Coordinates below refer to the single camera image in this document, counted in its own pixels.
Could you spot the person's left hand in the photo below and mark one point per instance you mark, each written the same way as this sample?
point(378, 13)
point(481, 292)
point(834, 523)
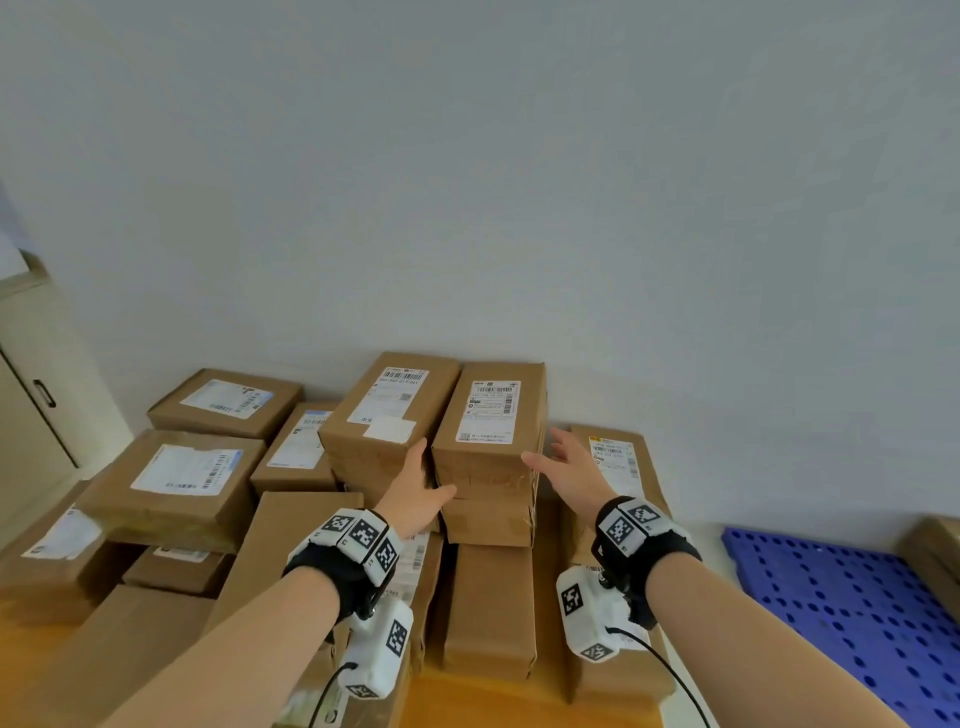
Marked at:
point(412, 499)

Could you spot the person's right hand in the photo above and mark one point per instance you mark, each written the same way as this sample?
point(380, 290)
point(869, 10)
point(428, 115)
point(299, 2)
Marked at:
point(577, 480)

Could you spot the pile of brown cardboard parcels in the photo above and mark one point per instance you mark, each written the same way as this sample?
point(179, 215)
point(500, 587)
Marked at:
point(285, 540)

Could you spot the blue perforated plastic pallet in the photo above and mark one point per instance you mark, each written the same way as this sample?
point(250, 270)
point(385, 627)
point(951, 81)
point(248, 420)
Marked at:
point(825, 615)

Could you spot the person's left forearm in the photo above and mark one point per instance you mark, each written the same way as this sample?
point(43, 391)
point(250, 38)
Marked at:
point(225, 660)

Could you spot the person's right forearm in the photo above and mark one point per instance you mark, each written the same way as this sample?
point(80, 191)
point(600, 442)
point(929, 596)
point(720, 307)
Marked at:
point(750, 645)

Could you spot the black wristband with marker tags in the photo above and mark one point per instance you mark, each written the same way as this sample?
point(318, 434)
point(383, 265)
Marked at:
point(660, 547)
point(330, 562)

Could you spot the orange wooden table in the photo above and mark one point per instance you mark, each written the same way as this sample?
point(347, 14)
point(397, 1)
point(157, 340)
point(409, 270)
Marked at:
point(487, 709)

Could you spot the beige cabinet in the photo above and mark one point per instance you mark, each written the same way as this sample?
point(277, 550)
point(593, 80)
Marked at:
point(45, 450)

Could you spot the white marker-tagged wrist camera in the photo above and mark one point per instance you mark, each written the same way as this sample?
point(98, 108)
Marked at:
point(375, 652)
point(592, 622)

